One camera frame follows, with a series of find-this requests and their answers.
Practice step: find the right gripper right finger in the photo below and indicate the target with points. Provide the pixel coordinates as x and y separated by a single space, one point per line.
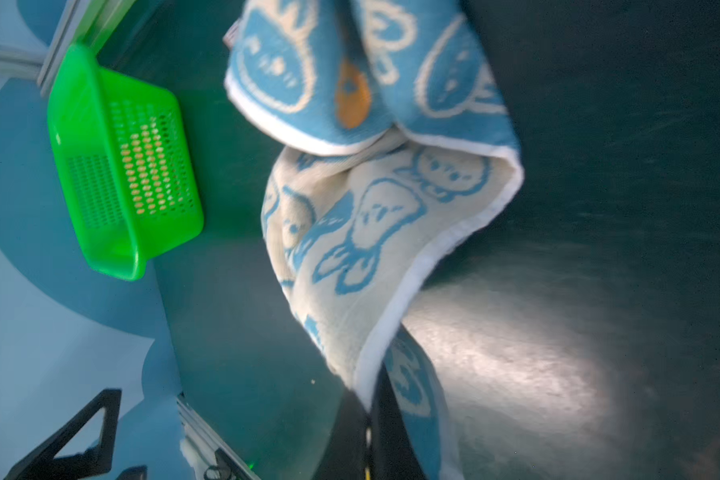
391 453

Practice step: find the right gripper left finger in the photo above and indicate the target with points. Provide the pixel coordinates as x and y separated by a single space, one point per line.
346 454

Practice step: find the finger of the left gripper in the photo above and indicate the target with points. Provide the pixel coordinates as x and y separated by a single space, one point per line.
45 461

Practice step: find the teal patterned towel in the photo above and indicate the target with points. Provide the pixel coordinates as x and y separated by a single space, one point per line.
397 147

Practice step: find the green plastic basket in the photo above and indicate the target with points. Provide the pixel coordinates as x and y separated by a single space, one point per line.
89 107

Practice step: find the orange jellyfish pattern towel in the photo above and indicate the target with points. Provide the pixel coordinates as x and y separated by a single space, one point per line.
148 158

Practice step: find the left electronics board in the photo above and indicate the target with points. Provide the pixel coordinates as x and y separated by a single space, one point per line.
205 451

